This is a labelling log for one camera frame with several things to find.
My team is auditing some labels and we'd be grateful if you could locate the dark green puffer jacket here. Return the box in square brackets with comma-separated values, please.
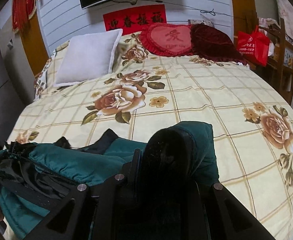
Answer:
[0, 121, 219, 238]

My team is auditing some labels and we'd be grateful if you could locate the floral checked bed sheet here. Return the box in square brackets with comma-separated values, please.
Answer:
[8, 34, 293, 239]

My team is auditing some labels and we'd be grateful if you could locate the white square pillow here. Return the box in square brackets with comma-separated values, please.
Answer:
[53, 29, 123, 87]

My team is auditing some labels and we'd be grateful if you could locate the wooden shelf rack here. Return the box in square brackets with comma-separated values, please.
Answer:
[260, 17, 293, 104]

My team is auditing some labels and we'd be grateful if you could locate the red shopping bag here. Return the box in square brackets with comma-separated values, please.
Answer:
[236, 26, 270, 67]

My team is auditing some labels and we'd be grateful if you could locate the dark red velvet cushion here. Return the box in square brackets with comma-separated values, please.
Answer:
[190, 24, 247, 65]

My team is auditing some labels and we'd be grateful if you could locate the red heart-shaped cushion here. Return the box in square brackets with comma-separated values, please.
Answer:
[139, 23, 193, 57]

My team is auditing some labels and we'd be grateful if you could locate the red calligraphy banner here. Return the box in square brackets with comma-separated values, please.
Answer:
[103, 4, 166, 35]

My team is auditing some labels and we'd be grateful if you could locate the black television cable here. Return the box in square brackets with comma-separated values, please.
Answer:
[111, 0, 235, 18]

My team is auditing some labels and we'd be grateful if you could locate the red tasselled wall hanging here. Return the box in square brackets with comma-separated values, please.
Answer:
[12, 0, 37, 33]

